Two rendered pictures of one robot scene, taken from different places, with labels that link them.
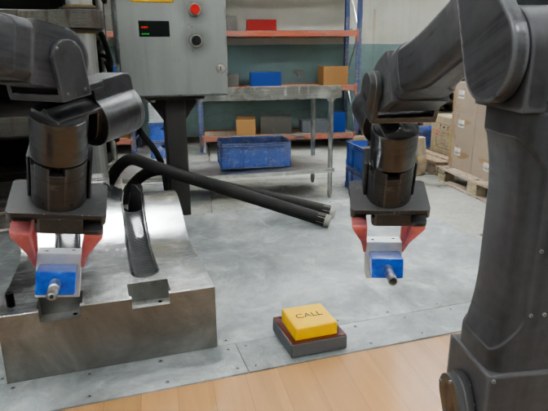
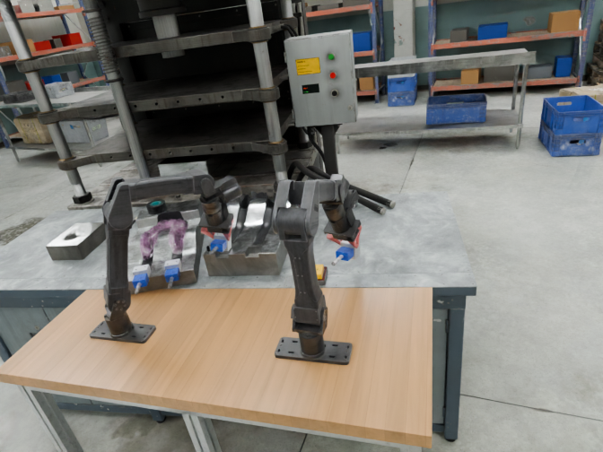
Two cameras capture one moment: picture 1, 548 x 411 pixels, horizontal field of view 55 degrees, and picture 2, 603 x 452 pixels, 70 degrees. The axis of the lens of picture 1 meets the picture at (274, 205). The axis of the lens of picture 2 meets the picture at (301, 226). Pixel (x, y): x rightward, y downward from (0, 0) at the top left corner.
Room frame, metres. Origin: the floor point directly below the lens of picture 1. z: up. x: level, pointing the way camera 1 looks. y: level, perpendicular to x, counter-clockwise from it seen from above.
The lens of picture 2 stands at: (-0.36, -0.64, 1.61)
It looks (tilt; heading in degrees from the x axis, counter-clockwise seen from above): 27 degrees down; 31
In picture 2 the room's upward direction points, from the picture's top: 8 degrees counter-clockwise
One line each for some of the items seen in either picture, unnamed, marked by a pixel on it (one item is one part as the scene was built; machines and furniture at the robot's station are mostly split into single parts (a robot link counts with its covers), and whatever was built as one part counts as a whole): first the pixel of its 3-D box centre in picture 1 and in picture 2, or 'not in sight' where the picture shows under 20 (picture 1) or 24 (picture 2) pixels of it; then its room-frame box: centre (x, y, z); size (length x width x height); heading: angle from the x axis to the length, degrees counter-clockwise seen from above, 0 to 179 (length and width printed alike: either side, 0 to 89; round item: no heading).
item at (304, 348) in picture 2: not in sight; (311, 340); (0.35, -0.19, 0.84); 0.20 x 0.07 x 0.08; 102
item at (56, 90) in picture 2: not in sight; (56, 90); (3.54, 5.43, 0.96); 0.41 x 0.31 x 0.17; 86
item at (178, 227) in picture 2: not in sight; (164, 231); (0.64, 0.59, 0.90); 0.26 x 0.18 x 0.08; 35
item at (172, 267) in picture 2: not in sight; (172, 276); (0.45, 0.39, 0.86); 0.13 x 0.05 x 0.05; 35
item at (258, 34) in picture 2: not in sight; (176, 55); (1.49, 1.10, 1.45); 1.29 x 0.82 x 0.19; 108
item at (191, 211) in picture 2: not in sight; (166, 241); (0.64, 0.59, 0.86); 0.50 x 0.26 x 0.11; 35
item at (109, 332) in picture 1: (108, 249); (257, 224); (0.83, 0.28, 0.87); 0.50 x 0.26 x 0.14; 18
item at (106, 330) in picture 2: not in sight; (118, 323); (0.23, 0.40, 0.84); 0.20 x 0.07 x 0.08; 102
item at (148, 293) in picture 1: (149, 301); (254, 255); (0.63, 0.16, 0.87); 0.05 x 0.05 x 0.04; 18
